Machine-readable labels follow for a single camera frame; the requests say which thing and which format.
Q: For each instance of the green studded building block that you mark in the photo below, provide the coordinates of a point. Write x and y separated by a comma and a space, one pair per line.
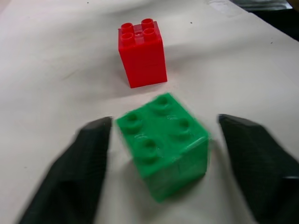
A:
163, 149

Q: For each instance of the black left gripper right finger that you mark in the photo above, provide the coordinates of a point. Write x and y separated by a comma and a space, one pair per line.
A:
259, 163

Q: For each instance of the red studded building block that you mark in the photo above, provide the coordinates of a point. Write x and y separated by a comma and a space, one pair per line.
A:
143, 58

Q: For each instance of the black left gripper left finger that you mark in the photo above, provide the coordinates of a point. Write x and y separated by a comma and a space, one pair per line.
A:
70, 172

